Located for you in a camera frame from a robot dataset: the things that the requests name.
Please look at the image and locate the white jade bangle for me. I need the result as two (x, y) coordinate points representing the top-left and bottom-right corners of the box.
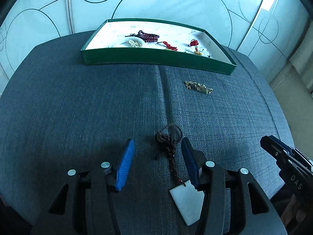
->
(112, 37), (145, 48)

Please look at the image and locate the red cord gold charm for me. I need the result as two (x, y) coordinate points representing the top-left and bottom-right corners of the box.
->
(157, 41), (178, 52)

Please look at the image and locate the green shallow jewelry box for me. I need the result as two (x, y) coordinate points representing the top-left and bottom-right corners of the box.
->
(81, 18), (237, 75)

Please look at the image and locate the person's right hand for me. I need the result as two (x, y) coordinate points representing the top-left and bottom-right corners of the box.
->
(281, 195), (312, 234)

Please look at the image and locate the gold chain bracelet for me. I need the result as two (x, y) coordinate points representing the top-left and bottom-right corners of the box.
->
(184, 80), (214, 95)

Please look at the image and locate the white pendant dark cord necklace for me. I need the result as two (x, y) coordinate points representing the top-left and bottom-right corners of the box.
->
(154, 122), (205, 227)

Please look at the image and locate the red knot tassel pendant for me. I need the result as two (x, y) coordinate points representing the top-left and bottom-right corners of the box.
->
(188, 39), (203, 56)

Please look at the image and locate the dark red bead bracelet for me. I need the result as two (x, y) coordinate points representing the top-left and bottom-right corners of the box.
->
(124, 29), (161, 43)

